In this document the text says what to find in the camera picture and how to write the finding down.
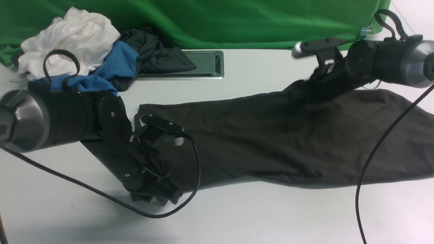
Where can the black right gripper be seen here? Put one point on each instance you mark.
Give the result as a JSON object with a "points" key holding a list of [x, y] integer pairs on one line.
{"points": [[332, 80]]}

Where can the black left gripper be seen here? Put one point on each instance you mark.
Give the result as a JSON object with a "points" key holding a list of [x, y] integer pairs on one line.
{"points": [[131, 161]]}

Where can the gray long sleeve shirt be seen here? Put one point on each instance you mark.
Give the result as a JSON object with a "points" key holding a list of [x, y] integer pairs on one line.
{"points": [[259, 138]]}

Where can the gray left robot arm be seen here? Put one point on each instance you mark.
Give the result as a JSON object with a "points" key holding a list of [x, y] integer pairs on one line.
{"points": [[31, 121]]}

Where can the blue crumpled shirt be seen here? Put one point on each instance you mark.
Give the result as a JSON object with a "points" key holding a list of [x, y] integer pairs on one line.
{"points": [[119, 63]]}

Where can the dark teal crumpled shirt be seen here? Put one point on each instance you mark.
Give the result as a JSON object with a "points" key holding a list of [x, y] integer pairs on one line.
{"points": [[155, 55]]}

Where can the white crumpled shirt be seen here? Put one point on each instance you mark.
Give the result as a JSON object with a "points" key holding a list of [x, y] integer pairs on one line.
{"points": [[89, 36]]}

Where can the blue binder clip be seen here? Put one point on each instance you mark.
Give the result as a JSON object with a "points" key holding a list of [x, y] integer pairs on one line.
{"points": [[366, 31]]}

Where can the dark gray flat tray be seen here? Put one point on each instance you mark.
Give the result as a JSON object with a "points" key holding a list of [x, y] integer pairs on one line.
{"points": [[209, 65]]}

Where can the green backdrop cloth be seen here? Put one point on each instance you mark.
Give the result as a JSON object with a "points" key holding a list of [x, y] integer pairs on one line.
{"points": [[201, 23]]}

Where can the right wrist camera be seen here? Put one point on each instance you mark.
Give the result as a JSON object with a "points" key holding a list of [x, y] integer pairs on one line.
{"points": [[326, 51]]}

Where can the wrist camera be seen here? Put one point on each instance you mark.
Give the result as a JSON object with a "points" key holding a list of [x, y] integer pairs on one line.
{"points": [[326, 51], [155, 127]]}

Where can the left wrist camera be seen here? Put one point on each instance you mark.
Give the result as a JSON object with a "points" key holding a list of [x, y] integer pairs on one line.
{"points": [[155, 127]]}

